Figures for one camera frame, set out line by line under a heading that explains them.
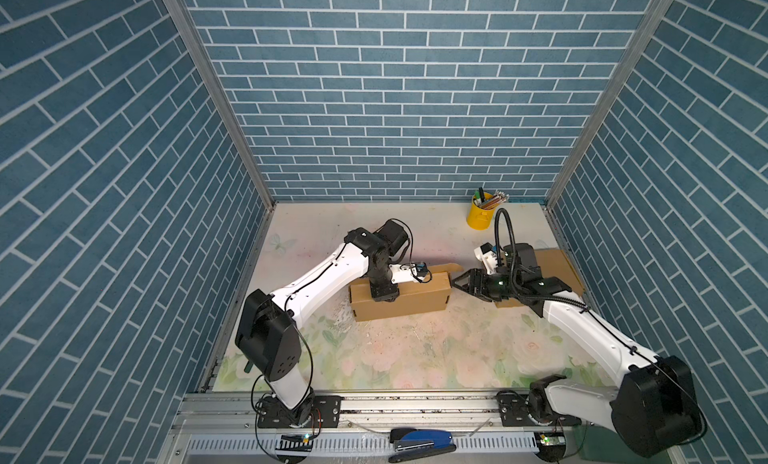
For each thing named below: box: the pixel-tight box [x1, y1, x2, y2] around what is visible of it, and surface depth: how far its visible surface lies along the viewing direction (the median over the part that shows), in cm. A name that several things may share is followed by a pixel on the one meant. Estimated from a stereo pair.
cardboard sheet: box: [349, 263, 465, 322], surface depth 80 cm
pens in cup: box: [473, 186, 510, 210], surface depth 107 cm
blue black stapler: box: [388, 428, 457, 463], surface depth 70 cm
